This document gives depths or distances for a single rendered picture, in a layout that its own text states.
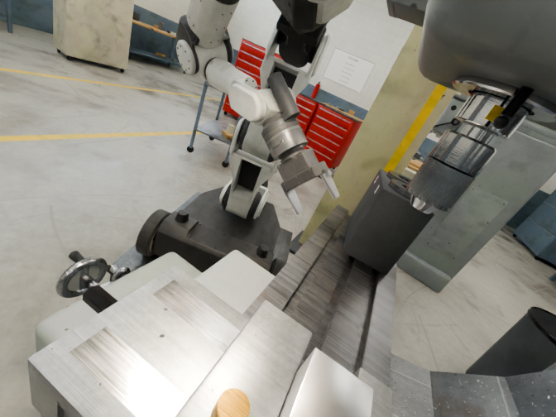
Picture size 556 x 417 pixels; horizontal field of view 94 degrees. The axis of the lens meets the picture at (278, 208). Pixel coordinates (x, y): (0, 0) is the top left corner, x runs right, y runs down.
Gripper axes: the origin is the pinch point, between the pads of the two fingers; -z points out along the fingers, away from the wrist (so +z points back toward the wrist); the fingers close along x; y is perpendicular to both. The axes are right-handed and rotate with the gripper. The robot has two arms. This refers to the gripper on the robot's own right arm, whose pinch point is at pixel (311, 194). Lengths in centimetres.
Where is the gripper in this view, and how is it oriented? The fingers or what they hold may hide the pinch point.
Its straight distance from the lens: 60.8
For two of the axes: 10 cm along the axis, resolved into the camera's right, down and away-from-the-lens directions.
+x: 7.0, -3.3, -6.4
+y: 5.7, -2.9, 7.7
